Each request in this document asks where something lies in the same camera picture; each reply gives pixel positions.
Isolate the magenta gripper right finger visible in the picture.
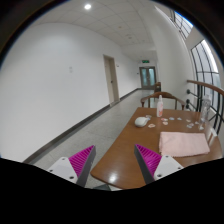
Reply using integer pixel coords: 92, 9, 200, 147
134, 144, 183, 184

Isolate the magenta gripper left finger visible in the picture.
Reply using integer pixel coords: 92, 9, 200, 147
47, 145, 96, 187

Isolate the pink folded towel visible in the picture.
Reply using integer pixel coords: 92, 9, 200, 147
159, 132, 210, 158

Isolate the brown wooden table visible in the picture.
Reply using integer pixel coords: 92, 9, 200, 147
90, 106, 224, 191

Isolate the small white seashell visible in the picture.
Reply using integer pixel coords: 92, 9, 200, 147
187, 124, 194, 129

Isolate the pink spray bottle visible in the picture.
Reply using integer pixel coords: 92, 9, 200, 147
157, 95, 163, 117

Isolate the clear plastic water bottle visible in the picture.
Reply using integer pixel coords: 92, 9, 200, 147
199, 94, 211, 130

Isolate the white chair at right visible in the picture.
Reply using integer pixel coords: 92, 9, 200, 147
206, 128, 218, 146

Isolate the brown wooden armchair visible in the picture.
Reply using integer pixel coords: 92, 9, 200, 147
140, 92, 185, 110

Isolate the wooden handrail with black railing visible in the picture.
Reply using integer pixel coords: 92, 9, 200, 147
186, 80, 224, 133

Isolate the glass double door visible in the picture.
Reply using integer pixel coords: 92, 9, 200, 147
140, 67, 156, 90

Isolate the beige side door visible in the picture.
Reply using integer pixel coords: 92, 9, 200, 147
104, 55, 120, 105

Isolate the round ceiling light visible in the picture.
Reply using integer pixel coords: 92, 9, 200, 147
84, 4, 92, 10

